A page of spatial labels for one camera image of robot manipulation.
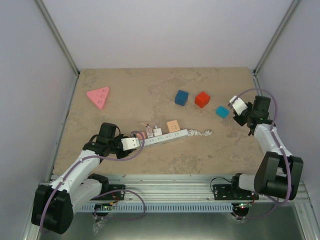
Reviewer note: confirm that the white power strip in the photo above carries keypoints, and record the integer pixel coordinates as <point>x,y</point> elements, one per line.
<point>165,137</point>

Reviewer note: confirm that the pink rectangular adapter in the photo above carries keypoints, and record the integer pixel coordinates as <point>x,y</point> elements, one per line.
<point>139,135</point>

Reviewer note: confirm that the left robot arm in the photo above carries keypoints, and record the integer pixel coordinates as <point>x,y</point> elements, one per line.
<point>56,203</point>

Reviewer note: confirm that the cyan socket block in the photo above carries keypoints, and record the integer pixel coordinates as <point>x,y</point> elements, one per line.
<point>222,112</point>

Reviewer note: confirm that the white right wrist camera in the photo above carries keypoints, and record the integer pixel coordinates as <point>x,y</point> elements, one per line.
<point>237,104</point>

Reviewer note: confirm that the aluminium frame post left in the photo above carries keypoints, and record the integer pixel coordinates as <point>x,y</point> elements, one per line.
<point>53,28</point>

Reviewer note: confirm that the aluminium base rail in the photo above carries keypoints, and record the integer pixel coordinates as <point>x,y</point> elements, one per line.
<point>169,188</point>

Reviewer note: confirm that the pink power strip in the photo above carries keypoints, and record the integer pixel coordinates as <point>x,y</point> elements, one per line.
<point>98,96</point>

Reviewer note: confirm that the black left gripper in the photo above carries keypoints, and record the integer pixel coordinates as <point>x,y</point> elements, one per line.
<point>125,154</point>

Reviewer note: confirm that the aluminium frame post right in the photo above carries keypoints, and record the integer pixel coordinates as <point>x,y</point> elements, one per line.
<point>294,5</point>

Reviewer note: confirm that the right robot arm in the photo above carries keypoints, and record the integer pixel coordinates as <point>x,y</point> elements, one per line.
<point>280,171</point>

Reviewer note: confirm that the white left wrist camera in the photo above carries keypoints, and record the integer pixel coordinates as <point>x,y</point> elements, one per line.
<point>130,143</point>

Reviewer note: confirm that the aluminium frame post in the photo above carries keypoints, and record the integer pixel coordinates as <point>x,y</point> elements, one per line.
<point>294,5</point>
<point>53,28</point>

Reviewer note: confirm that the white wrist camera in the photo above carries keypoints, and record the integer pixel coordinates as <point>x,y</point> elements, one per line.
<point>237,104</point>
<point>130,143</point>

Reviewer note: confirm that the grey slotted cable duct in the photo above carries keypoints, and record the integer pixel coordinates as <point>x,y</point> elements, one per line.
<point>202,207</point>

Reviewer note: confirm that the beige cube socket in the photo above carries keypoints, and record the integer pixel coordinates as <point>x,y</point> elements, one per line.
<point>173,126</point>

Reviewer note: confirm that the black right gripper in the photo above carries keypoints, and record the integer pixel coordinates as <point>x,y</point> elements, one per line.
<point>238,120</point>

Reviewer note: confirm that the blue cube socket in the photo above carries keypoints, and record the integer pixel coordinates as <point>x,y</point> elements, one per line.
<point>181,97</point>

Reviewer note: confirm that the red cube socket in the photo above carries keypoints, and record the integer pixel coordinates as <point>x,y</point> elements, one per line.
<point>202,99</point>

